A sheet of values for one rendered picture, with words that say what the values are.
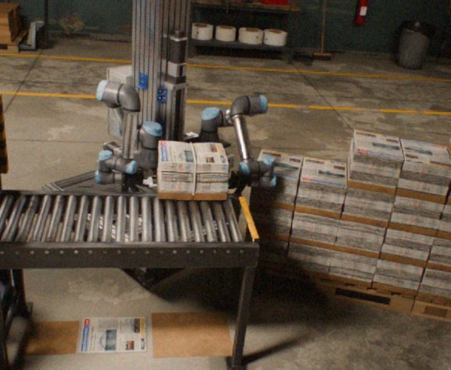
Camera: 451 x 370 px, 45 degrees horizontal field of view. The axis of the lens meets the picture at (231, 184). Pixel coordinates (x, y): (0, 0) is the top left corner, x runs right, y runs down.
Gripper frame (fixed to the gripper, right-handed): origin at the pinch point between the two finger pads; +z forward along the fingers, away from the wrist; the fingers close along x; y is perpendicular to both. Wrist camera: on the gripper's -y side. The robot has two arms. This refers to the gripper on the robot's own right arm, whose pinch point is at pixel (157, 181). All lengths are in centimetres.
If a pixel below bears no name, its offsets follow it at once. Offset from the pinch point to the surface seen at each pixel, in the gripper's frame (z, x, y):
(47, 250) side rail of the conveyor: -52, -68, -4
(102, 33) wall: -74, 668, -47
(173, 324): 12, -30, -81
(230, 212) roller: 38, -34, -1
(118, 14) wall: -47, 667, -14
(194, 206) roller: 19.2, -29.0, -0.6
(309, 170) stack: 96, 14, 4
